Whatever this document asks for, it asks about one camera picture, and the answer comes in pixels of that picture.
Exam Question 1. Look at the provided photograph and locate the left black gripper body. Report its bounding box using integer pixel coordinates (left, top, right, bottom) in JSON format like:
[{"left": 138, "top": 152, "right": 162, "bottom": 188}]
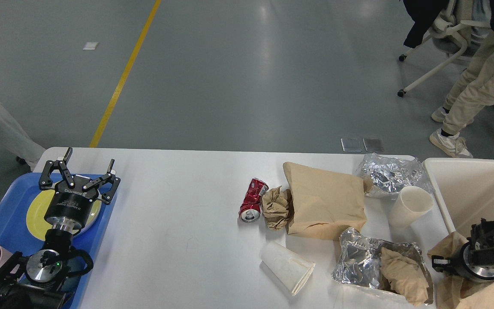
[{"left": 44, "top": 178, "right": 101, "bottom": 234}]

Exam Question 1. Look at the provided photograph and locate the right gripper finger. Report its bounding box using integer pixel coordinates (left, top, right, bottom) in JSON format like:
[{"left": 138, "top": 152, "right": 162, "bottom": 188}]
[{"left": 431, "top": 255, "right": 453, "bottom": 272}]

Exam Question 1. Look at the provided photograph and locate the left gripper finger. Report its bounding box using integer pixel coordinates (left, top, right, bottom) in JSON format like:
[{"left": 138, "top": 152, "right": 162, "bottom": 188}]
[
  {"left": 39, "top": 148, "right": 75, "bottom": 191},
  {"left": 82, "top": 159, "right": 121, "bottom": 205}
]

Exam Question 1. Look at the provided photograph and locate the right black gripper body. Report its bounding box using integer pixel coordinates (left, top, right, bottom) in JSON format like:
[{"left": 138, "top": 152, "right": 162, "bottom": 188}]
[{"left": 450, "top": 242, "right": 494, "bottom": 283}]

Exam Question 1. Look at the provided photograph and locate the yellow plastic plate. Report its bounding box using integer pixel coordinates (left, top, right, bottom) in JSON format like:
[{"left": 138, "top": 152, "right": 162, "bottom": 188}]
[{"left": 26, "top": 189, "right": 102, "bottom": 242}]

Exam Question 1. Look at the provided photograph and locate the white paper cup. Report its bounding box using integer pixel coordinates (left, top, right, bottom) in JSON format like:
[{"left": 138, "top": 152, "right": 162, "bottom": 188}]
[
  {"left": 260, "top": 241, "right": 316, "bottom": 297},
  {"left": 388, "top": 186, "right": 434, "bottom": 230}
]

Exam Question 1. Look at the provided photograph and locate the large brown paper bag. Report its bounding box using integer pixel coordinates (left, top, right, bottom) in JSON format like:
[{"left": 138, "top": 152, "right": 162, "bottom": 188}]
[{"left": 283, "top": 162, "right": 367, "bottom": 240}]

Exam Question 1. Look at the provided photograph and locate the teal green mug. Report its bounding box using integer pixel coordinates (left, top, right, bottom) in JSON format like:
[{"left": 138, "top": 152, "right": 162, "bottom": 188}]
[{"left": 60, "top": 256, "right": 86, "bottom": 293}]

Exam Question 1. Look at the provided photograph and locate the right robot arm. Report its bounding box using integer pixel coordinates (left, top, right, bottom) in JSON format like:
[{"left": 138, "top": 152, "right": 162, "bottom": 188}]
[{"left": 431, "top": 218, "right": 494, "bottom": 283}]

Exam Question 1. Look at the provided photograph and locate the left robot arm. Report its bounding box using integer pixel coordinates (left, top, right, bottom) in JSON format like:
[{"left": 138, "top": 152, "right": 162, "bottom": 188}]
[{"left": 0, "top": 148, "right": 121, "bottom": 309}]

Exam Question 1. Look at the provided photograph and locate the crumpled brown paper on foil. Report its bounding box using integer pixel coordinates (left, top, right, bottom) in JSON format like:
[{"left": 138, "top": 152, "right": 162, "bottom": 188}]
[{"left": 380, "top": 248, "right": 429, "bottom": 306}]

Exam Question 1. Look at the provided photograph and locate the blue plastic tray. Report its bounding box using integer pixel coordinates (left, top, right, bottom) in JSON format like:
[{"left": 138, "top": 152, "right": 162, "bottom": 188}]
[{"left": 0, "top": 173, "right": 119, "bottom": 309}]

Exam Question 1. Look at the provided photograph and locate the beige plastic bin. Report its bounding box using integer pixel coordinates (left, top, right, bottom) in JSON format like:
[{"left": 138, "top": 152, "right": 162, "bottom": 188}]
[{"left": 424, "top": 158, "right": 494, "bottom": 239}]

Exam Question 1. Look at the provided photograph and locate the person in light grey trousers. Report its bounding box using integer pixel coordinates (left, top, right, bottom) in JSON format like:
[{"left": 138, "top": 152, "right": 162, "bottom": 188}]
[{"left": 0, "top": 103, "right": 45, "bottom": 171}]

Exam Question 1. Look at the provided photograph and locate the foil sheet with paper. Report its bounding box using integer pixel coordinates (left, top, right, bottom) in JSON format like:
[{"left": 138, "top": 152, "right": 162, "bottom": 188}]
[{"left": 331, "top": 227, "right": 434, "bottom": 305}]

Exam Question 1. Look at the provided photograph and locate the crushed red soda can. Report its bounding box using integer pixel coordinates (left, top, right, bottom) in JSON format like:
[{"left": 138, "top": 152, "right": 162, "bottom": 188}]
[{"left": 238, "top": 178, "right": 269, "bottom": 223}]

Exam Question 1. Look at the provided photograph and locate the flattened white paper cup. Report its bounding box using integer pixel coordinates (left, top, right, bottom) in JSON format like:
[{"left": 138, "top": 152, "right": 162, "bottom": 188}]
[{"left": 260, "top": 241, "right": 316, "bottom": 297}]

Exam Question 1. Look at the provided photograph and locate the small crumpled brown paper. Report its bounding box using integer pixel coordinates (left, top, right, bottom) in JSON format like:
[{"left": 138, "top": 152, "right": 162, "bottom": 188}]
[{"left": 261, "top": 187, "right": 294, "bottom": 230}]

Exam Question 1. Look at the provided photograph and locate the person in khaki trousers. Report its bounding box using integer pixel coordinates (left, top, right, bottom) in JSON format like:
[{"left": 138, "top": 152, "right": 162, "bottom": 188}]
[{"left": 429, "top": 0, "right": 494, "bottom": 158}]

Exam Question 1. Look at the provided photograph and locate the white office chair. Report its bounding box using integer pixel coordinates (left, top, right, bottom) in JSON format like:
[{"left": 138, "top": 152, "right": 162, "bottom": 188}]
[{"left": 397, "top": 0, "right": 491, "bottom": 97}]

